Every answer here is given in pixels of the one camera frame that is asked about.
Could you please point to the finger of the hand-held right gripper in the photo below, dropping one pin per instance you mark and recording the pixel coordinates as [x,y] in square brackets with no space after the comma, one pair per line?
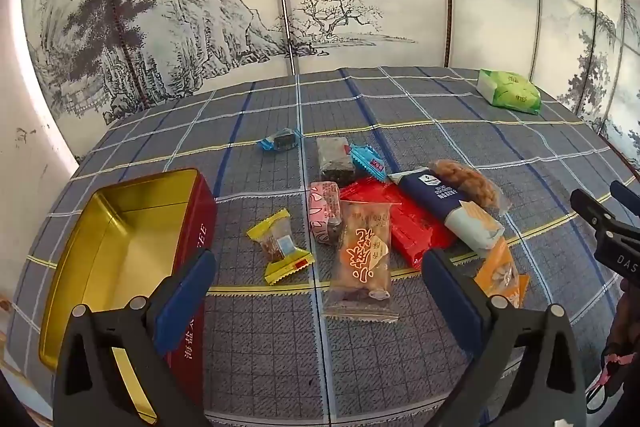
[600,217]
[627,199]

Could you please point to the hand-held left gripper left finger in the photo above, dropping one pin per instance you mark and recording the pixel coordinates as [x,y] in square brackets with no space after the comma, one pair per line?
[185,297]

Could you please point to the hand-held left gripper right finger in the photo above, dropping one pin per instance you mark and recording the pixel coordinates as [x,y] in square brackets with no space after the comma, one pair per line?
[450,297]

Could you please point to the orange snack packet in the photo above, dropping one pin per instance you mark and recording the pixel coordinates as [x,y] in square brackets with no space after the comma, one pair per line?
[500,274]

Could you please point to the red snack packet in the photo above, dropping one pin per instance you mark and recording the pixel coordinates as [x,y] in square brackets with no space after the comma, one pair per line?
[415,227]

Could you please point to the red tin box gold inside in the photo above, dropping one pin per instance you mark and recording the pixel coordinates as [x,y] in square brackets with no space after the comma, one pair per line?
[125,232]

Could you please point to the clear pastry packet orange print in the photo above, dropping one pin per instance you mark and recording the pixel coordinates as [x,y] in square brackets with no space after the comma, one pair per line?
[360,257]

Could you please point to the navy cracker packet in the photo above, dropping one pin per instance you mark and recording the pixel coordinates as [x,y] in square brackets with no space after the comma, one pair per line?
[435,197]

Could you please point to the yellow candy packet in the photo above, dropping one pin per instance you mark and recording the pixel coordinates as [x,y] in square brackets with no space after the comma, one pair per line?
[277,247]

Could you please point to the clear peanut snack packet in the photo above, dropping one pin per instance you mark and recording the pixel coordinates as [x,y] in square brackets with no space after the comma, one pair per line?
[470,184]

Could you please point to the pink snack packet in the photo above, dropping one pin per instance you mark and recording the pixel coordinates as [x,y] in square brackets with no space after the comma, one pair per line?
[322,207]

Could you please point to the light blue small snack packet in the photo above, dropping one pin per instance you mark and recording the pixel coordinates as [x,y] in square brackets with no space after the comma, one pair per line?
[367,161]

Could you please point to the clear packet dark cake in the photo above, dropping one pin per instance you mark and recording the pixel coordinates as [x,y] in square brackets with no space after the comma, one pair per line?
[334,159]

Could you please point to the blue dark candy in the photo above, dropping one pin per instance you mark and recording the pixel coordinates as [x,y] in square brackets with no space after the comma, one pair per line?
[280,141]

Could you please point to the person's dark clothing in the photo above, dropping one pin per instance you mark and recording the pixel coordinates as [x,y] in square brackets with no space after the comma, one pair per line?
[627,322]

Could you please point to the grey plaid tablecloth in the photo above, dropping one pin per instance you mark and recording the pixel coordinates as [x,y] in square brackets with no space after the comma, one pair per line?
[270,357]

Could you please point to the green snack packet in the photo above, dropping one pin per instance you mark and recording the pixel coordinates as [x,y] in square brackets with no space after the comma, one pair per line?
[510,92]

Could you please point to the landscape painted folding screen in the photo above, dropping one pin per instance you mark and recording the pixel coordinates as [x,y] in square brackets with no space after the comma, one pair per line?
[200,7]

